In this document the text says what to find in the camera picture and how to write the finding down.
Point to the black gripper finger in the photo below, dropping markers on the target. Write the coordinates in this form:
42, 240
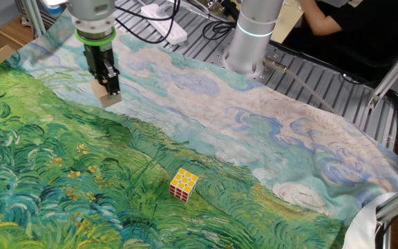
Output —
113, 81
94, 76

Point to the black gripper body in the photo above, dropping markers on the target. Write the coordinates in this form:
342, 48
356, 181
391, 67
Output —
95, 57

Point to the plain wooden cube block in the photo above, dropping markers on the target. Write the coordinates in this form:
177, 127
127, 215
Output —
106, 101

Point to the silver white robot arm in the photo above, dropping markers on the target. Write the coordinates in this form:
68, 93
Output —
251, 48

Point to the bare person forearm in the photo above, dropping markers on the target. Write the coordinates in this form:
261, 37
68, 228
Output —
318, 26

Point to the white power strip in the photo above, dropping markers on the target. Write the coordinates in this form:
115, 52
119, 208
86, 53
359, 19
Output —
171, 31

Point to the painted landscape print cloth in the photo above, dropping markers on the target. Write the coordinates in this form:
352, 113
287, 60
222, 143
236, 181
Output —
219, 121

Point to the rubik's cube puzzle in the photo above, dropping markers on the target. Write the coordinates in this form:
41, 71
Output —
184, 185

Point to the person in black shirt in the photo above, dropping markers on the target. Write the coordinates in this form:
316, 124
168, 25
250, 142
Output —
368, 31

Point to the white fabric sheet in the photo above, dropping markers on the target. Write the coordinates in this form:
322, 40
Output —
361, 224

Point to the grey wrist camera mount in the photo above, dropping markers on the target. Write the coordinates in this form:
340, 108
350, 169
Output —
55, 8

